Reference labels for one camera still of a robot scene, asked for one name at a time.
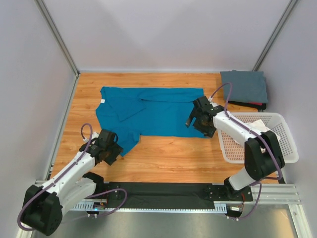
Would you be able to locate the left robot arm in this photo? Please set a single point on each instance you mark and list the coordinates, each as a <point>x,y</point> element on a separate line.
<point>44,206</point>

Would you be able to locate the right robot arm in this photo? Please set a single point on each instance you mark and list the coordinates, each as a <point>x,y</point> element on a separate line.
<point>262,153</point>

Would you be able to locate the folded grey t-shirt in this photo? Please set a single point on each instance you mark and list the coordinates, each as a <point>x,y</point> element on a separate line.
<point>247,86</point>

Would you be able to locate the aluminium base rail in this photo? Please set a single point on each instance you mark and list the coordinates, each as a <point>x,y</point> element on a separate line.
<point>237,207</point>

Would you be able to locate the left frame post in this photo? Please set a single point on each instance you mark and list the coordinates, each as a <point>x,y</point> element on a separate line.
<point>56,34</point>

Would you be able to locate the white t-shirt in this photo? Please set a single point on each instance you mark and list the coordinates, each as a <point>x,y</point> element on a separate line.
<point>259,125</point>

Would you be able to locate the right frame post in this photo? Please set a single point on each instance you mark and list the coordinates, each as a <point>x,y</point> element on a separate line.
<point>292,4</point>

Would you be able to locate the folded dark red t-shirt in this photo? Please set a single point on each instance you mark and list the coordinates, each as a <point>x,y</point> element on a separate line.
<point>258,106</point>

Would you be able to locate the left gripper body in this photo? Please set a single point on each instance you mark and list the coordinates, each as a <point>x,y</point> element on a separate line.
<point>113,151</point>

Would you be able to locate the blue t-shirt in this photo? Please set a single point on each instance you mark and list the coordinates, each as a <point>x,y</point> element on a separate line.
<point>132,112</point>

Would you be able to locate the white plastic basket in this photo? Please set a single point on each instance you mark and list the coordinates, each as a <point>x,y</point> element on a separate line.
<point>234,152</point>

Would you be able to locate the frame post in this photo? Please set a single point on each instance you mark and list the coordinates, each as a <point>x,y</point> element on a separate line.
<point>292,4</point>
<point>56,34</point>

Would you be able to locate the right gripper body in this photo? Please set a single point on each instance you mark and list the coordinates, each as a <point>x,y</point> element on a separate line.
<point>205,129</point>

